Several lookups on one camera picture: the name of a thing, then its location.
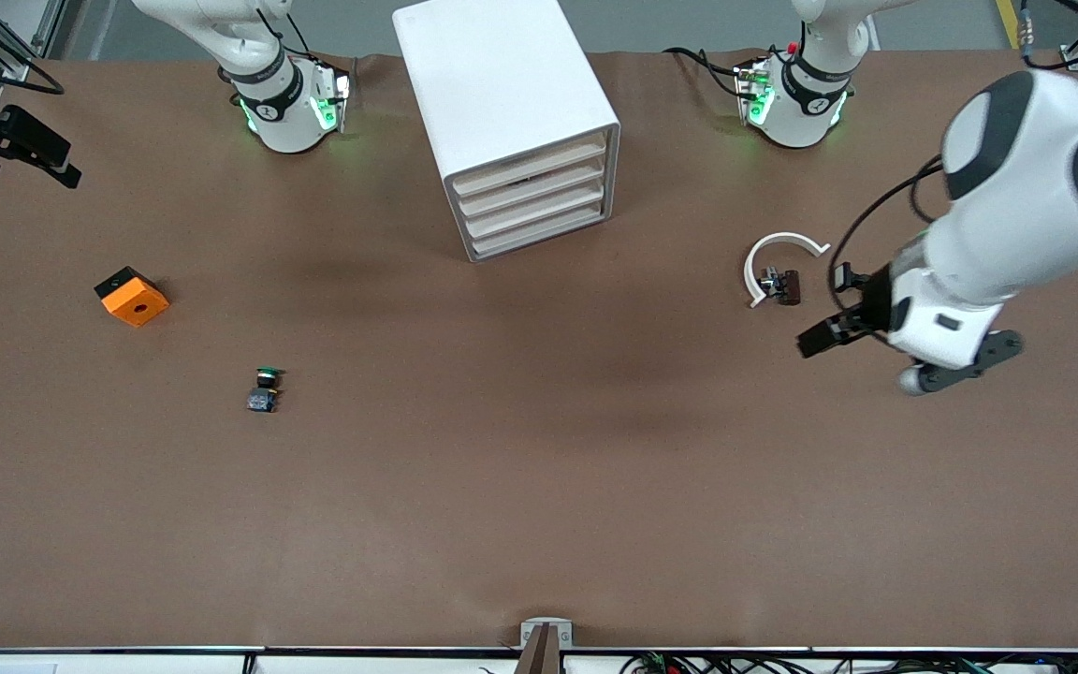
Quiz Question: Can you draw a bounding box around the metal bracket with brown post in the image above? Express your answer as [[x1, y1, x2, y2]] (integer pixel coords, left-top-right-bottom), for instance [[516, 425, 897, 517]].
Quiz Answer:
[[518, 616, 575, 674]]

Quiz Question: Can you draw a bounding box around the white half-ring pipe clamp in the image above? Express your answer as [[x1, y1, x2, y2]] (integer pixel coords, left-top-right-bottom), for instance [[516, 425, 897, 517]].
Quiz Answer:
[[743, 231, 830, 310]]

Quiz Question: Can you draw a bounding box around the brown table cover mat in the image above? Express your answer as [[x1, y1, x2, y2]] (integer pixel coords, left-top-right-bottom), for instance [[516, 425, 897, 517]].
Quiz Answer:
[[0, 49, 1078, 653]]

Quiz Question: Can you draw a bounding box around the green push button switch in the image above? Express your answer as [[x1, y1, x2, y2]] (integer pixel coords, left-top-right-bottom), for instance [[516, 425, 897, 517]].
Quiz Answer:
[[247, 367, 285, 414]]

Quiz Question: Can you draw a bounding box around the orange block with hole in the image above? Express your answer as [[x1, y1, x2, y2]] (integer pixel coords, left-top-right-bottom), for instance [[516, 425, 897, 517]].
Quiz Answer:
[[95, 266, 170, 329]]

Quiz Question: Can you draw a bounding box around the black base cable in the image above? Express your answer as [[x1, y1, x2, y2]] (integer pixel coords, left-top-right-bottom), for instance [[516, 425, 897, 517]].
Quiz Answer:
[[663, 45, 748, 99]]

